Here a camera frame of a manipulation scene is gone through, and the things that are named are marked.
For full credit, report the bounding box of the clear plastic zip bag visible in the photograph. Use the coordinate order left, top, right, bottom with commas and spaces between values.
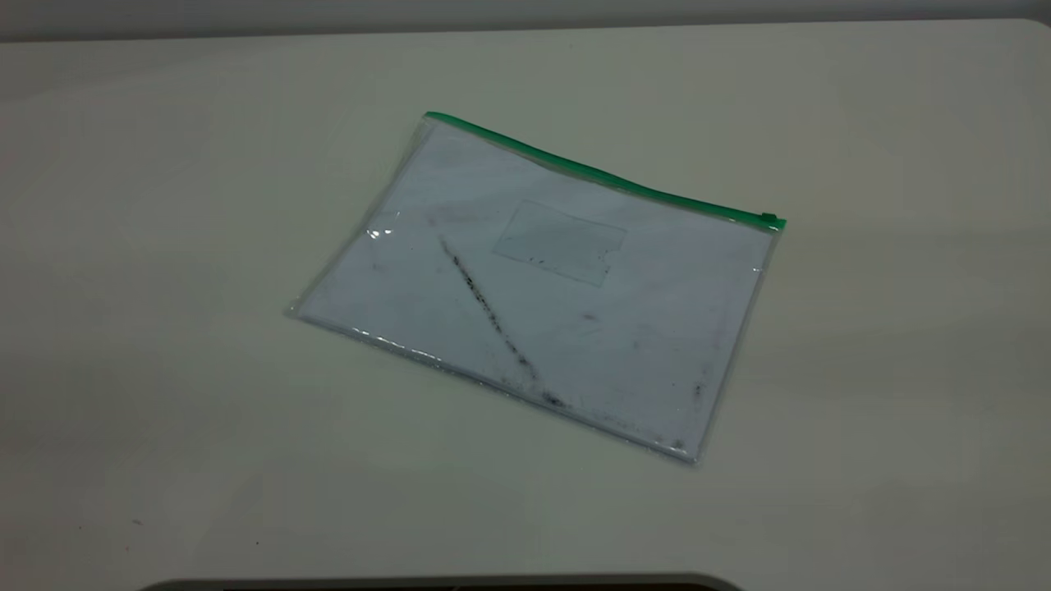
286, 111, 787, 467

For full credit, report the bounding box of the dark grey robot base edge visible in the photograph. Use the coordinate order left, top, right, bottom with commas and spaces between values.
140, 573, 744, 591

